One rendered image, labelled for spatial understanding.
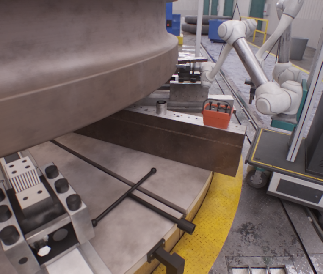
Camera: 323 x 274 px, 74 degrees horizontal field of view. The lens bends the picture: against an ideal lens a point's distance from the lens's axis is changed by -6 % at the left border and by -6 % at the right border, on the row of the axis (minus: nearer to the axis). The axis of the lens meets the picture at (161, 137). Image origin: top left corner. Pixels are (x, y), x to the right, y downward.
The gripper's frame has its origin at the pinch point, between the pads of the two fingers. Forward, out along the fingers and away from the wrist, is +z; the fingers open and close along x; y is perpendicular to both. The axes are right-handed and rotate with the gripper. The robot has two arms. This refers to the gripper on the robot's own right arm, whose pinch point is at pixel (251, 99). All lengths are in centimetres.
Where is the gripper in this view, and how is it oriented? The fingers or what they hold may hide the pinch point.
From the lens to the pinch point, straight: 227.1
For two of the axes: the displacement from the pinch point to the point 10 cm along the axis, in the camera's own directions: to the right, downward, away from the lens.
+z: 0.0, 8.6, 5.1
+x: 4.9, -4.4, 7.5
